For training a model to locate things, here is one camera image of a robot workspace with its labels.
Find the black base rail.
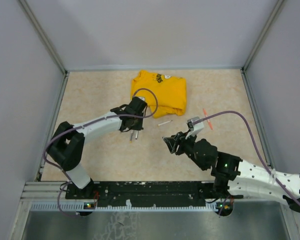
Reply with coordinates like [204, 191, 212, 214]
[37, 181, 245, 213]

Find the white yellow whiteboard marker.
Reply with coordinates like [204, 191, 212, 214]
[129, 130, 135, 143]

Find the aluminium frame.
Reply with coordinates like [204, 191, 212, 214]
[7, 0, 300, 240]

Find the thin white yellow-end pen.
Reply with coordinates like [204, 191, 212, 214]
[157, 120, 173, 127]

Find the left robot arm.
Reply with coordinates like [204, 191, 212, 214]
[46, 96, 148, 199]

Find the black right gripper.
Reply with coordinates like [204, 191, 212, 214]
[163, 129, 208, 171]

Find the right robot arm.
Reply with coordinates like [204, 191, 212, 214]
[163, 132, 300, 213]

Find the orange pink highlighter pen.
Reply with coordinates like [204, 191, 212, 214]
[202, 108, 214, 131]

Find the yellow folded t-shirt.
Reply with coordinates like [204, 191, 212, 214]
[130, 70, 187, 119]

